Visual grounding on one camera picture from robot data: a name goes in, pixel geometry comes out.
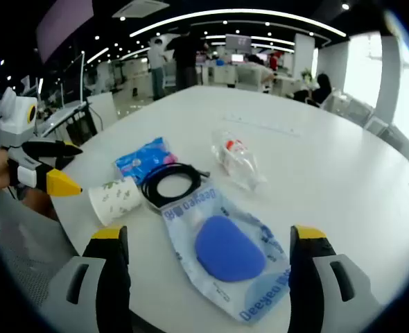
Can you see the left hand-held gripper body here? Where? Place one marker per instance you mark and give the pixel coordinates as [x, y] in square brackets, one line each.
[15, 114]

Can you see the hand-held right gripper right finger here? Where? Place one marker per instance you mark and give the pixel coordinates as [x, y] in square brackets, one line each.
[305, 277]

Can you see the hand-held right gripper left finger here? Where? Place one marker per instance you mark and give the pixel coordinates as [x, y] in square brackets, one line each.
[111, 277]

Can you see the printed paper cup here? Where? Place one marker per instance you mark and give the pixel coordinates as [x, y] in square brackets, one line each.
[116, 199]

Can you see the blue tissue packet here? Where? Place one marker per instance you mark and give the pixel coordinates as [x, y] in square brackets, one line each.
[145, 159]

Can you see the clear plastic bottle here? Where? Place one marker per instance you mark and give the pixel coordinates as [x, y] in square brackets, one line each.
[235, 159]

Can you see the grey side desk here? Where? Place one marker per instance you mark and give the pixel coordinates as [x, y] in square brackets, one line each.
[62, 116]

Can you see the grey mesh chair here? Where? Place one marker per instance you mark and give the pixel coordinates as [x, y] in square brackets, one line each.
[24, 249]

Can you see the white table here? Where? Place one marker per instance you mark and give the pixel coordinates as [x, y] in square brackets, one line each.
[329, 173]

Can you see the ceiling air vent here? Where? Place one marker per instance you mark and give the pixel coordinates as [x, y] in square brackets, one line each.
[140, 7]

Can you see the potted plant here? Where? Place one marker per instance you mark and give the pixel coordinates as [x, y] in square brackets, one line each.
[306, 74]

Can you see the hanging monitor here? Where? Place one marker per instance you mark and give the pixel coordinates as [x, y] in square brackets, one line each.
[238, 42]

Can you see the curved ceiling light strip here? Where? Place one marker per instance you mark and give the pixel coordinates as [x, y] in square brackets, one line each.
[225, 13]

